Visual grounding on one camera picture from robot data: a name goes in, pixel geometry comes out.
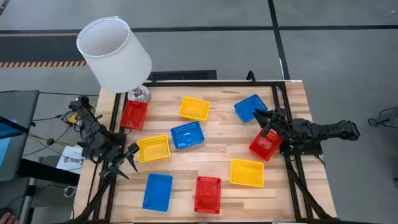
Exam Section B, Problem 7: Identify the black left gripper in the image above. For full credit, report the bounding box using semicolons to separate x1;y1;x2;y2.
99;141;140;180

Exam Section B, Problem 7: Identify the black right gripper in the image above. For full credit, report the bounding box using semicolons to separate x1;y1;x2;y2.
252;108;295;147

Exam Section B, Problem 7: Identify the red plastic basket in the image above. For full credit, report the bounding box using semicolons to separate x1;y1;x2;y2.
248;128;283;162
119;100;149;130
193;176;222;215

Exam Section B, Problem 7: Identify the yellow plastic basket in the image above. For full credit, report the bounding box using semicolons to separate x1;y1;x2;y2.
178;96;211;122
137;134;171;163
229;159;265;188

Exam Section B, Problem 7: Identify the blue plastic basket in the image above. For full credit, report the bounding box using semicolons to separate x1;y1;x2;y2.
233;94;269;123
142;173;174;213
170;121;206;150

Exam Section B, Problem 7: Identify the white printed paper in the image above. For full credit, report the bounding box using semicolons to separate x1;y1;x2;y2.
55;144;85;175

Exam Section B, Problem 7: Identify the black desk edge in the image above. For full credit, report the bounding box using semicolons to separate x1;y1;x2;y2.
17;158;80;187

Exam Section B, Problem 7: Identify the black floor vent grille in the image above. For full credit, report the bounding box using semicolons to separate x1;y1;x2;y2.
147;70;218;81

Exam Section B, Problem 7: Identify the white shade table lamp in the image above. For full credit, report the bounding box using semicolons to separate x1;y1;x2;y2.
76;16;153;103

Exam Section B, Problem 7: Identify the grey side table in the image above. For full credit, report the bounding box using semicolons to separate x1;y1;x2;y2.
0;90;40;183

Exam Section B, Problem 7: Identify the blue screen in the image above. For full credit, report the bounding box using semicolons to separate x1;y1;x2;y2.
0;119;18;169

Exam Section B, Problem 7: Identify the person's hand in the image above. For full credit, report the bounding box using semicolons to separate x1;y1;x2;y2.
0;212;19;224

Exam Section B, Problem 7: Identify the orange black hazard tape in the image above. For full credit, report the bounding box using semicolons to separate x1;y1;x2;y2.
0;60;90;68

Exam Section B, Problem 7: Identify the silver metal ring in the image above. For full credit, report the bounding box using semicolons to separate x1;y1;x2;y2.
63;185;78;198

